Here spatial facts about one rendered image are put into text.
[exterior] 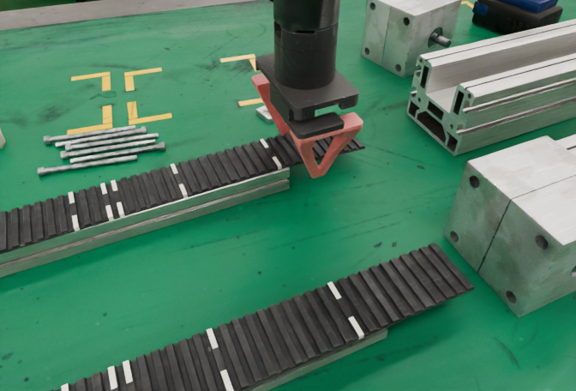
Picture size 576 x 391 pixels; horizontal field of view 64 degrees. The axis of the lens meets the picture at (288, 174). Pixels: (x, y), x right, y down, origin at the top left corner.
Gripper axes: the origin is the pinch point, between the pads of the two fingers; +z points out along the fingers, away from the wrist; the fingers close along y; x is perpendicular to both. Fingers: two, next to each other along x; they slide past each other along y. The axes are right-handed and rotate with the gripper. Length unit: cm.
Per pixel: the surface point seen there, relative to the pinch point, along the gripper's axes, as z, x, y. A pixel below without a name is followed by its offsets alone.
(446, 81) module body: -2.4, -20.3, 2.1
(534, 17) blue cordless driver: -1.3, -46.8, 13.4
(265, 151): 0.0, 3.8, 1.2
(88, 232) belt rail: 0.9, 22.7, -2.2
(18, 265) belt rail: 2.3, 29.1, -2.2
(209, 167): 0.1, 10.1, 1.1
